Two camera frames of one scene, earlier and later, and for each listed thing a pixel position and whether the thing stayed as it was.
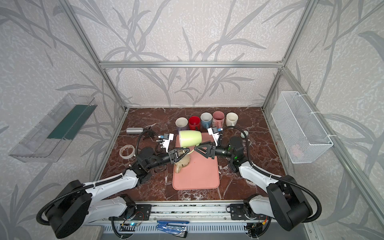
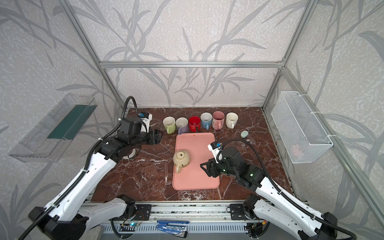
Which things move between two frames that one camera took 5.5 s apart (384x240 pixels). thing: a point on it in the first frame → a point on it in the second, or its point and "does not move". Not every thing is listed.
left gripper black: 173,155 → 152,137
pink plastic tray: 202,172 does not move
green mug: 189,138 → 169,122
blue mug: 206,118 does not move
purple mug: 182,124 does not move
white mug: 231,119 does not move
